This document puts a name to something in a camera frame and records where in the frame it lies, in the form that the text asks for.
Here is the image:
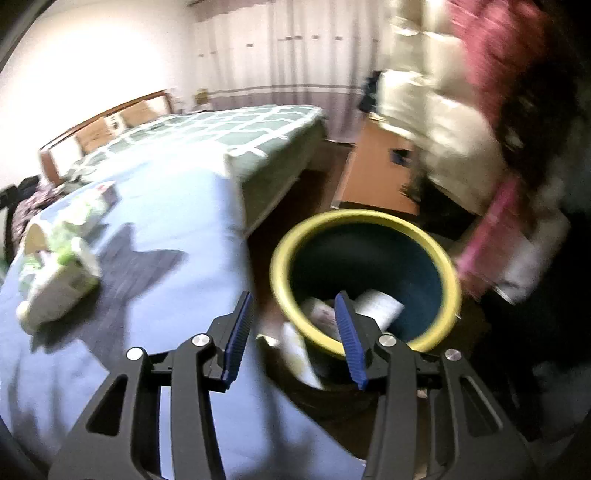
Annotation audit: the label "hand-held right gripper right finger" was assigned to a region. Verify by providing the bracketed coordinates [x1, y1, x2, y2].
[333, 291, 539, 480]

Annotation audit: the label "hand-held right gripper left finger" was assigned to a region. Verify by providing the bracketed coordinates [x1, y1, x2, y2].
[48, 290, 254, 480]

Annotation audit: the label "small pink-dotted paper cup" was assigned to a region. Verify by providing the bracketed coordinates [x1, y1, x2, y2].
[300, 298, 340, 341]

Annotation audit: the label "white green labelled pouch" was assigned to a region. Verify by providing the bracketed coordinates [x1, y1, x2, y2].
[353, 289, 405, 331]

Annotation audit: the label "white tube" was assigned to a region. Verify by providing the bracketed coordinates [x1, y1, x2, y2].
[281, 322, 323, 389]

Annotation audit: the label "yellow-rimmed dark trash bin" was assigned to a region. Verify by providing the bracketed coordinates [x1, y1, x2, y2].
[270, 210, 462, 361]

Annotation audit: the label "white green plastic packet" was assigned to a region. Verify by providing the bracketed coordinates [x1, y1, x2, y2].
[17, 249, 101, 329]

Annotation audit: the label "small white box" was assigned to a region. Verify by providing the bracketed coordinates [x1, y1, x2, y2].
[93, 181, 119, 205]

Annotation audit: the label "green wet wipes packet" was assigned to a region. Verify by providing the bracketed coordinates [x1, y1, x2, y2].
[48, 189, 112, 261]

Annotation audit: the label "cream paper cup green dots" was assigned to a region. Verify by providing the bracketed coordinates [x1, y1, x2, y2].
[23, 220, 52, 260]

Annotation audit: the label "blue printed tablecloth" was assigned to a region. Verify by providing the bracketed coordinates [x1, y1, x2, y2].
[0, 166, 370, 480]

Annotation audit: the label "wooden bed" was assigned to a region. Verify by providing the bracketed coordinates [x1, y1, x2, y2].
[38, 90, 328, 236]

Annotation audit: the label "wooden desk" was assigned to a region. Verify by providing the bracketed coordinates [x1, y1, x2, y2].
[331, 117, 422, 216]

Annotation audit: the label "cream puffer jacket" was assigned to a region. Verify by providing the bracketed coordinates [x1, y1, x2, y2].
[378, 32, 505, 214]

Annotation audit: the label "brown bear pillow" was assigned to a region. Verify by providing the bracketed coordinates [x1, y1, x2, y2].
[121, 102, 158, 126]
[75, 124, 108, 149]

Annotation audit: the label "pile of dark clothes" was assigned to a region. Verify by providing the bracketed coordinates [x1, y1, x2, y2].
[358, 71, 385, 114]

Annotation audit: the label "beige pink curtain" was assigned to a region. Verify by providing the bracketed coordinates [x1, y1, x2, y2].
[191, 0, 384, 141]

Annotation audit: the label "red puffer jacket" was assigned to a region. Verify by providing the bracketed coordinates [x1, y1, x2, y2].
[443, 0, 571, 144]

